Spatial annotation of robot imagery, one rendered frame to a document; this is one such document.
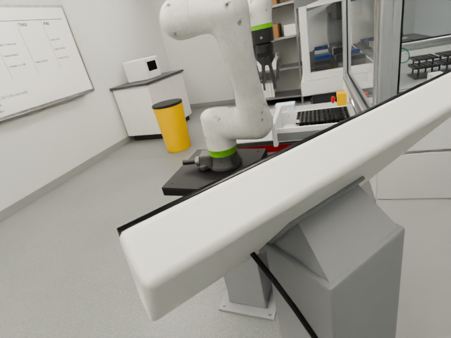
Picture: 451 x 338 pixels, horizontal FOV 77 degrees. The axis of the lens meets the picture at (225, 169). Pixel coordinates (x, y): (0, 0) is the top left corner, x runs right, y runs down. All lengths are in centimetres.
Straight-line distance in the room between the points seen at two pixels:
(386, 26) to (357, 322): 60
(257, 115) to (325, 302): 76
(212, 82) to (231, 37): 519
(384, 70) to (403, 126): 43
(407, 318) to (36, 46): 423
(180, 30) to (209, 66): 509
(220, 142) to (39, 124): 322
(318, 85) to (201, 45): 416
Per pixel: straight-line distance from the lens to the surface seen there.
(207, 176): 119
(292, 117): 151
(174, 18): 97
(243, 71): 96
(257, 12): 132
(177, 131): 387
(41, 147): 411
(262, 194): 24
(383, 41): 79
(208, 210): 22
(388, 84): 81
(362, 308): 47
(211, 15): 91
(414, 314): 128
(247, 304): 167
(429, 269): 113
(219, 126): 111
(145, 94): 460
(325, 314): 42
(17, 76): 408
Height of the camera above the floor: 130
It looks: 25 degrees down
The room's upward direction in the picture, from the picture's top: 12 degrees counter-clockwise
